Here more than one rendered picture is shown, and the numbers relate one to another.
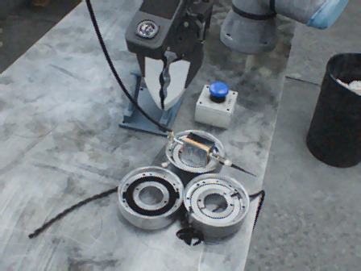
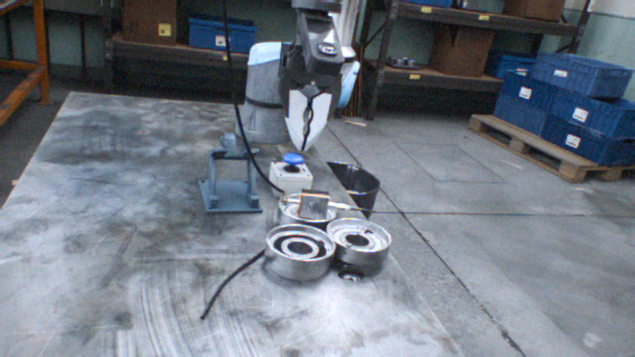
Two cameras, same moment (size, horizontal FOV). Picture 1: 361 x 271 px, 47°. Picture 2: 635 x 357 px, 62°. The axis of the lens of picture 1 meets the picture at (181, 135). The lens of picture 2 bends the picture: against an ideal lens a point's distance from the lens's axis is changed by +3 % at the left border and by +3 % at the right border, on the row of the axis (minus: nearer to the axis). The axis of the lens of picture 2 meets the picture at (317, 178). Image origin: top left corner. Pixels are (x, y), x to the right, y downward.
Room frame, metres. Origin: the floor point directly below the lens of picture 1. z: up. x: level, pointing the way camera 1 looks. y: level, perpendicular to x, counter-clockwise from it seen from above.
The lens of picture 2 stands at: (-0.17, 0.39, 1.23)
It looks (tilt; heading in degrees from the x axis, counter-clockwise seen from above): 23 degrees down; 328
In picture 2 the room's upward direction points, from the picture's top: 9 degrees clockwise
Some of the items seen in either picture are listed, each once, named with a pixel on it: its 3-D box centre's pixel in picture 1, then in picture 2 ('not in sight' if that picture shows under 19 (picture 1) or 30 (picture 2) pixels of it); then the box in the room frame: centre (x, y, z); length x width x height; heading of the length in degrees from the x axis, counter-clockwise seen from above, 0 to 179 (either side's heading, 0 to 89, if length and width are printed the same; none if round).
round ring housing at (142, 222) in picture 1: (151, 198); (299, 252); (0.42, 0.04, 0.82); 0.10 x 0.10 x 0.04
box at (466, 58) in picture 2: not in sight; (458, 49); (3.49, -3.17, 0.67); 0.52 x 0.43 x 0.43; 77
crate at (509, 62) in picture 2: not in sight; (513, 65); (3.36, -3.79, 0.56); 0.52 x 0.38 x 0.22; 74
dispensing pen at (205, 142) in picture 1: (211, 154); (327, 204); (0.50, -0.06, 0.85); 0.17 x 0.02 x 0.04; 65
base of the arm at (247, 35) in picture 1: (251, 21); (266, 115); (0.99, -0.15, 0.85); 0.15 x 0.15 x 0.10
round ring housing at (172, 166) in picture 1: (194, 157); (307, 217); (0.52, -0.03, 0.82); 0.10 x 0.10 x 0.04
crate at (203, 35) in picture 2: not in sight; (221, 34); (3.99, -1.06, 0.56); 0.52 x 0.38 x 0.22; 74
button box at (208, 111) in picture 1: (217, 104); (290, 178); (0.67, -0.07, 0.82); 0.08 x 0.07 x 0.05; 167
